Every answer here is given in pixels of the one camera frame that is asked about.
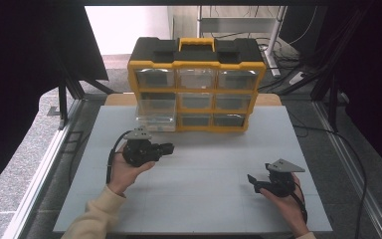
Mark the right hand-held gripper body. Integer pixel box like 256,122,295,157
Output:
254,158,306,198

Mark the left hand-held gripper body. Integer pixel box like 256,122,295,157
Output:
122,125,163,168

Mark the pulled-out clear plastic drawer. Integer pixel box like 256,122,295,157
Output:
134,98,178,133

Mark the person's right hand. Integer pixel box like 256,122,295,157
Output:
260,173,310,238

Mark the person's left hand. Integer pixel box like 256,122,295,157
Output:
107,142,156,198

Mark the wooden table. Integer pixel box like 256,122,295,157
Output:
103,93,284,108

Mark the white power strip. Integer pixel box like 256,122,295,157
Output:
288,71,305,86

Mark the black metal stand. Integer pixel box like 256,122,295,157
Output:
48,59,115,131
280,6,371,133

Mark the yellow black organizer cabinet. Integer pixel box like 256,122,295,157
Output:
126,36,267,133

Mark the black curtain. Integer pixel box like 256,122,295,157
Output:
311,0,382,183
0,0,109,203

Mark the left hand-held gripper cable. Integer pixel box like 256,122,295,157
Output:
105,129,132,185

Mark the hand-held gripper cable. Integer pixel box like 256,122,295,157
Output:
105,129,132,185
291,181,309,225

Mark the right hand-held gripper cable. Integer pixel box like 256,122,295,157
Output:
291,181,309,225

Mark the aluminium floor rail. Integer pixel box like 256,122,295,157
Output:
1,99,85,239
312,100,382,239

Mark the black floor cable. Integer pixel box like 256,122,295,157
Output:
286,109,368,239

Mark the white desk frame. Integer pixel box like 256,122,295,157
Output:
197,5,288,78

